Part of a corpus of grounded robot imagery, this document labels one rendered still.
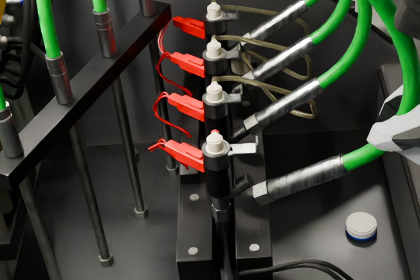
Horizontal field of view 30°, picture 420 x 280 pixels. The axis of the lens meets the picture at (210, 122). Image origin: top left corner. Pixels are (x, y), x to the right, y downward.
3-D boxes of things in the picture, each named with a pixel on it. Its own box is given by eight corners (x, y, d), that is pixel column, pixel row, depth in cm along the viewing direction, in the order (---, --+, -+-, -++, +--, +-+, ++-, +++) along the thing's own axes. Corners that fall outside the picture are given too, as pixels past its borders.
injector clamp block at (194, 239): (275, 340, 90) (272, 255, 80) (189, 345, 91) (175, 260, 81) (261, 144, 116) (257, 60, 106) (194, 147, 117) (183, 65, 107)
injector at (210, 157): (260, 289, 90) (252, 155, 76) (217, 291, 90) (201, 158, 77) (259, 270, 92) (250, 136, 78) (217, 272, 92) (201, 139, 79)
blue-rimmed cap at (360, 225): (379, 240, 100) (379, 232, 99) (347, 242, 101) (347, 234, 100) (374, 217, 103) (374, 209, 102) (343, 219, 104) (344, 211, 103)
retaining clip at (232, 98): (242, 95, 84) (242, 86, 84) (243, 105, 83) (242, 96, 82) (212, 97, 85) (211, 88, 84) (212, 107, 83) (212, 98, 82)
